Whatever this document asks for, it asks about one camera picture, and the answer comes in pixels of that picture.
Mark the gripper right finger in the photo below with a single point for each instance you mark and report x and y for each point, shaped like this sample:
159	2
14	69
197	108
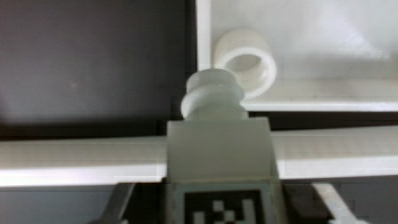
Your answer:
317	205

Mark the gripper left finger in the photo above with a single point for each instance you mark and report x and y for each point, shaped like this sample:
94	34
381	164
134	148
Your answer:
113	214

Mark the white table leg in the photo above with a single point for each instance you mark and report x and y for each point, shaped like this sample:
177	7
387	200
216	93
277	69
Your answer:
223	181

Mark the white L-shaped obstacle fence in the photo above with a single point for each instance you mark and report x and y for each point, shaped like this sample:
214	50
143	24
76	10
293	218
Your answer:
325	153

